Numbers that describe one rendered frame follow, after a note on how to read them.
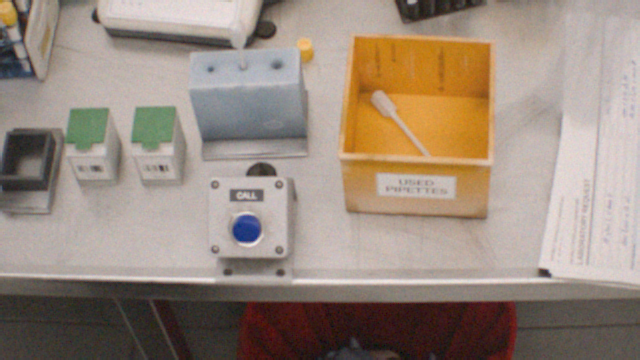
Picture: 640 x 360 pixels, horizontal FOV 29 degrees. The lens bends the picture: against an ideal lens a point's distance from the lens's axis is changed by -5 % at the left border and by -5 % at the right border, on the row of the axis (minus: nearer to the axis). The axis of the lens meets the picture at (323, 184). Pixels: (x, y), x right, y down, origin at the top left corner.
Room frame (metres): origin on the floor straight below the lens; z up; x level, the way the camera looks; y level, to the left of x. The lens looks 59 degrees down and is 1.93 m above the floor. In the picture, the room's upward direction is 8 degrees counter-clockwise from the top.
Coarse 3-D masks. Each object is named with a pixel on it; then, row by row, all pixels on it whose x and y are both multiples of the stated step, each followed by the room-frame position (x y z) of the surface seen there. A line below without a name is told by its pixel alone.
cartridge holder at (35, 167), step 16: (16, 128) 0.73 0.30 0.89; (32, 128) 0.73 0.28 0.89; (48, 128) 0.72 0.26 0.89; (16, 144) 0.71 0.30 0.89; (32, 144) 0.70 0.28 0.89; (48, 144) 0.69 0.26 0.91; (16, 160) 0.69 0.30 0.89; (32, 160) 0.69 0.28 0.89; (48, 160) 0.68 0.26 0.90; (0, 176) 0.66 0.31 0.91; (16, 176) 0.66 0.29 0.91; (32, 176) 0.66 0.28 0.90; (48, 176) 0.66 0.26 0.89; (0, 192) 0.66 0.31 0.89; (16, 192) 0.65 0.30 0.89; (32, 192) 0.65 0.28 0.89; (48, 192) 0.65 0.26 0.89; (0, 208) 0.64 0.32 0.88; (16, 208) 0.64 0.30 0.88; (32, 208) 0.63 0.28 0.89; (48, 208) 0.63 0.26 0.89
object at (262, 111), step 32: (192, 64) 0.71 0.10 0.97; (224, 64) 0.70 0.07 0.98; (256, 64) 0.70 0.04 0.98; (288, 64) 0.69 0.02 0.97; (192, 96) 0.68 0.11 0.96; (224, 96) 0.68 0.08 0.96; (256, 96) 0.67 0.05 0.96; (288, 96) 0.67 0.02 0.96; (224, 128) 0.68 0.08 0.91; (256, 128) 0.67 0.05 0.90; (288, 128) 0.67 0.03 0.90
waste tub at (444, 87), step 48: (384, 48) 0.71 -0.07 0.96; (432, 48) 0.70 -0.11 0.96; (480, 48) 0.69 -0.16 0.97; (432, 96) 0.70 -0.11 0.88; (480, 96) 0.69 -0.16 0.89; (384, 144) 0.65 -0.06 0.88; (432, 144) 0.64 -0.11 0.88; (480, 144) 0.64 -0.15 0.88; (384, 192) 0.58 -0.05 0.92; (432, 192) 0.57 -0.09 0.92; (480, 192) 0.56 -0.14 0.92
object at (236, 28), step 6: (228, 24) 0.70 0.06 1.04; (234, 24) 0.70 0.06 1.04; (240, 24) 0.70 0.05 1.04; (228, 30) 0.70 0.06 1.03; (234, 30) 0.69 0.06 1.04; (240, 30) 0.69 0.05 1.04; (234, 36) 0.69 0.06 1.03; (240, 36) 0.69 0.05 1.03; (234, 42) 0.69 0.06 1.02; (240, 42) 0.69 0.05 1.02
